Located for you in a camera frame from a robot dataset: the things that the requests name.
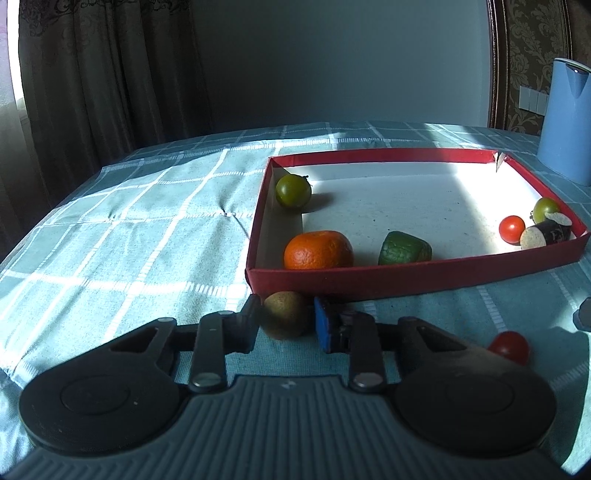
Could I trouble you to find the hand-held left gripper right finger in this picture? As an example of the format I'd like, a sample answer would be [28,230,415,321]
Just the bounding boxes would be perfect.
[314,296,467,394]

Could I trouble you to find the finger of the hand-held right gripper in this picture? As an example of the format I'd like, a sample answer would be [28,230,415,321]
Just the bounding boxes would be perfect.
[573,298,591,331]

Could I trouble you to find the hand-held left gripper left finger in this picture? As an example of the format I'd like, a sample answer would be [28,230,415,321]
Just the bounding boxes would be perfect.
[108,294,264,393]

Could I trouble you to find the brown kiwi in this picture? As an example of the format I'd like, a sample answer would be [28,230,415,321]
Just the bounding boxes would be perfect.
[261,291,312,341]

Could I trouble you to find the red cardboard box tray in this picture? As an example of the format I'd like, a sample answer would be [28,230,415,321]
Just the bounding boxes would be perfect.
[245,148,588,303]

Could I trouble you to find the orange tangerine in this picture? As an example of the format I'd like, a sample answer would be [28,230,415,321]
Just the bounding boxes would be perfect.
[283,230,355,271]

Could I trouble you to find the red cherry tomato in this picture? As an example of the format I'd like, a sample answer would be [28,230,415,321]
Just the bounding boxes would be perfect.
[499,215,526,245]
[488,331,530,366]

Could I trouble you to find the dark cylinder with beige ends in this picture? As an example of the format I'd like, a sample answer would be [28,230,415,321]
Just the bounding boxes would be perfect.
[520,212,574,251]

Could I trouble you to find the green ridged vegetable piece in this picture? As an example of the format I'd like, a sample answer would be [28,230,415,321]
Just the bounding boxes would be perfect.
[378,231,433,266]

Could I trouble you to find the green tomato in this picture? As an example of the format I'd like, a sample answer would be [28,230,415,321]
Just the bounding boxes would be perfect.
[276,173,312,208]
[531,197,563,227]

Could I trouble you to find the teal checked tablecloth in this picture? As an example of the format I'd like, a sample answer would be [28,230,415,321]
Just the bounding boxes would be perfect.
[0,121,591,480]

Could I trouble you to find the blue electric kettle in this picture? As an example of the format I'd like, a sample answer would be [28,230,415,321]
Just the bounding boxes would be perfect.
[538,58,591,186]

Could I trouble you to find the brown patterned curtain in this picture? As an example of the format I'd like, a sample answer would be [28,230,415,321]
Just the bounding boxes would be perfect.
[18,0,213,160]

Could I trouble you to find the sheer white curtain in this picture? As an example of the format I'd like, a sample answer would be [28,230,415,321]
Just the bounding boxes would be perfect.
[0,0,51,259]

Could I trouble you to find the white wall switch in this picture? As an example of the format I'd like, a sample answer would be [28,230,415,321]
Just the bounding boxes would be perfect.
[519,85,550,114]

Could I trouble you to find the framed patterned wall panel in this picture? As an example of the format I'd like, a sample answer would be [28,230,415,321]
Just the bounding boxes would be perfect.
[487,0,591,136]

